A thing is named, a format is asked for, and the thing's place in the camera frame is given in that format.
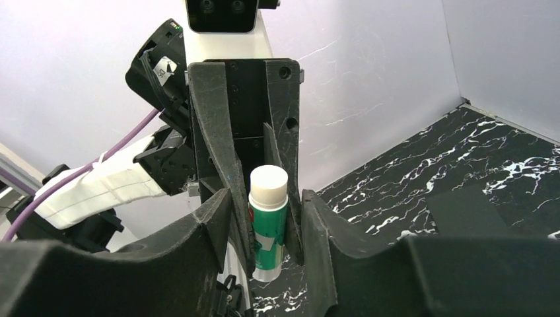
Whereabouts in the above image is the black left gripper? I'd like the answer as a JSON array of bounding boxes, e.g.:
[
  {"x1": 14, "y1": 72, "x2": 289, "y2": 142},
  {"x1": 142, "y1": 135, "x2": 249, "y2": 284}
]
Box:
[{"x1": 188, "y1": 59, "x2": 304, "y2": 275}]

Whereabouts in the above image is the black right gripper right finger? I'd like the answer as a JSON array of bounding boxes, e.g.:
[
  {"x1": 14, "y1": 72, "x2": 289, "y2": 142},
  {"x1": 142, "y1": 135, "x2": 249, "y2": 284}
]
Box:
[{"x1": 302, "y1": 190, "x2": 559, "y2": 316}]

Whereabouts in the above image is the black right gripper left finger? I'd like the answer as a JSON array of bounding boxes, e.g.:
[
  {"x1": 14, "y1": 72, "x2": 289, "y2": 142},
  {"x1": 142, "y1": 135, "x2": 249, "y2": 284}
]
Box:
[{"x1": 1, "y1": 189, "x2": 232, "y2": 316}]

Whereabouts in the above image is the green white glue stick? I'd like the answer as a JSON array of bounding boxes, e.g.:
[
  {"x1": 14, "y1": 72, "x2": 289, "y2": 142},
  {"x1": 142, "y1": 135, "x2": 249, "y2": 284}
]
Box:
[{"x1": 248, "y1": 165, "x2": 288, "y2": 283}]

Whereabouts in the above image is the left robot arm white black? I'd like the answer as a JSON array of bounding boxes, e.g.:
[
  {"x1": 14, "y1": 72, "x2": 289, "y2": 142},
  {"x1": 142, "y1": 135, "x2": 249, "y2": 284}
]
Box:
[{"x1": 25, "y1": 19, "x2": 304, "y2": 272}]

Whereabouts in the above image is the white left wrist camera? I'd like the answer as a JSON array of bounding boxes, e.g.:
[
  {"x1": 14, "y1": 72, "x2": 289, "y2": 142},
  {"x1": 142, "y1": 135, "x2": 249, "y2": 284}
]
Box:
[{"x1": 184, "y1": 0, "x2": 281, "y2": 64}]

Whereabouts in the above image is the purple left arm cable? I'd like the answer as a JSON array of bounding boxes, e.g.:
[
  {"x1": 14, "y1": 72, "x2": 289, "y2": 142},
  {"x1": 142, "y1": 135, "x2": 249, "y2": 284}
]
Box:
[{"x1": 0, "y1": 107, "x2": 161, "y2": 243}]

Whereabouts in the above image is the aluminium front rail frame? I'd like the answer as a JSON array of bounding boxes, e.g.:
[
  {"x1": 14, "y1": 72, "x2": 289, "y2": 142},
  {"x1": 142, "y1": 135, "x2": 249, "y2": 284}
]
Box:
[{"x1": 0, "y1": 142, "x2": 45, "y2": 229}]

